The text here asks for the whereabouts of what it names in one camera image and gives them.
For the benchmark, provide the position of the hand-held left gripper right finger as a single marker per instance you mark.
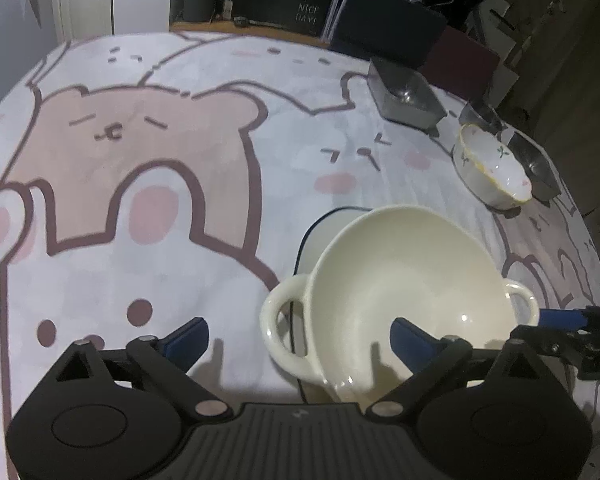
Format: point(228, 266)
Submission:
point(410, 342)

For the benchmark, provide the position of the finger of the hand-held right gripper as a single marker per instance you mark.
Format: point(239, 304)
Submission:
point(550, 341)
point(562, 319)

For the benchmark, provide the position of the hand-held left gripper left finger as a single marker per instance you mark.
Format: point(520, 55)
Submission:
point(187, 342)

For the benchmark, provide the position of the white dark-rimmed floral plate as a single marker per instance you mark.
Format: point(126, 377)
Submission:
point(325, 240)

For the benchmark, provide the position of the square steel container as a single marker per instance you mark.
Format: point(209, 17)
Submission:
point(405, 95)
point(535, 160)

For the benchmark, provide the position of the round steel bowl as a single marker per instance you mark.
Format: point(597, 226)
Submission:
point(480, 115)

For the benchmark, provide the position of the bear printed tablecloth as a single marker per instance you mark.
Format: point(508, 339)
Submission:
point(130, 160)

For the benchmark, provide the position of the maroon chair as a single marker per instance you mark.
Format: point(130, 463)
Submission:
point(465, 65)

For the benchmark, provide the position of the dark blue chair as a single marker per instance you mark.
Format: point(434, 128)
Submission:
point(385, 25)

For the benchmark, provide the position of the grey trash bin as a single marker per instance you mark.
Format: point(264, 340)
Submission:
point(197, 2)

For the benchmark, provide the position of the white base kitchen cabinet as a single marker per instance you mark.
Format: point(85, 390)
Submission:
point(85, 0)

